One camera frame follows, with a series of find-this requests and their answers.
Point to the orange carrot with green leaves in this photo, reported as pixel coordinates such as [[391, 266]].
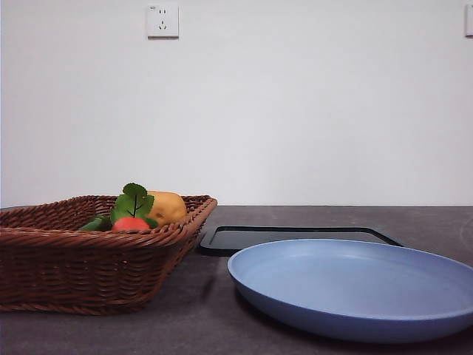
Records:
[[127, 224]]

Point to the blue round plate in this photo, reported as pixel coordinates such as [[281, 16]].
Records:
[[351, 288]]

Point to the black rectangular tray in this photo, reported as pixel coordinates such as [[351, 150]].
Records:
[[221, 241]]

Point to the yellow-brown potato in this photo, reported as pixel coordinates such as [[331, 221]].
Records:
[[170, 209]]

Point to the green pepper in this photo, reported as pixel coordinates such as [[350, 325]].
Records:
[[97, 223]]

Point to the brown wicker basket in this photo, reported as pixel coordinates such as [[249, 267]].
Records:
[[92, 266]]

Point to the white wall socket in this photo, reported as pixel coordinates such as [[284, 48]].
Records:
[[163, 21]]

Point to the white wall plate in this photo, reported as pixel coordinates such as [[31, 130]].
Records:
[[469, 20]]

